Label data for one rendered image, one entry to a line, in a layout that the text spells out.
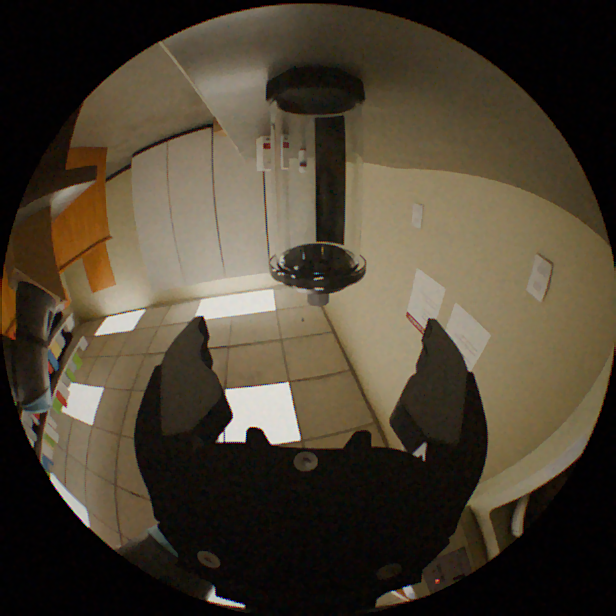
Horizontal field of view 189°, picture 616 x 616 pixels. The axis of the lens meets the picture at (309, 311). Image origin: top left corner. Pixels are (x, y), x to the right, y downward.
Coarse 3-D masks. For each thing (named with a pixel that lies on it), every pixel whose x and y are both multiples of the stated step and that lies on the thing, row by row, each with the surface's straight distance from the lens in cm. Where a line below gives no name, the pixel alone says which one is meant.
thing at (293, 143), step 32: (288, 96) 21; (320, 96) 20; (352, 96) 22; (288, 128) 20; (320, 128) 19; (352, 128) 20; (288, 160) 19; (320, 160) 18; (352, 160) 20; (288, 192) 19; (320, 192) 18; (352, 192) 19; (288, 224) 19; (320, 224) 18; (352, 224) 20; (288, 256) 20; (320, 256) 19; (352, 256) 21; (320, 288) 19
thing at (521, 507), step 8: (560, 472) 55; (552, 480) 56; (560, 480) 56; (544, 488) 56; (552, 488) 56; (560, 488) 56; (528, 496) 42; (544, 496) 57; (552, 496) 56; (520, 504) 44; (544, 504) 56; (512, 512) 46; (520, 512) 43; (512, 520) 45; (520, 520) 42; (512, 528) 46; (520, 528) 43
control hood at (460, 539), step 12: (468, 516) 43; (456, 528) 43; (468, 528) 44; (456, 540) 44; (468, 540) 45; (480, 540) 48; (444, 552) 46; (468, 552) 47; (480, 552) 49; (480, 564) 51; (420, 588) 54
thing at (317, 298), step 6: (294, 288) 22; (342, 288) 22; (306, 294) 25; (312, 294) 24; (318, 294) 22; (324, 294) 25; (306, 300) 26; (312, 300) 25; (318, 300) 25; (324, 300) 25; (318, 306) 25
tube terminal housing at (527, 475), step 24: (600, 384) 34; (576, 408) 39; (600, 408) 28; (576, 432) 30; (528, 456) 43; (552, 456) 32; (504, 480) 42; (528, 480) 33; (480, 504) 41; (504, 504) 44; (528, 504) 59; (480, 528) 45; (504, 528) 46
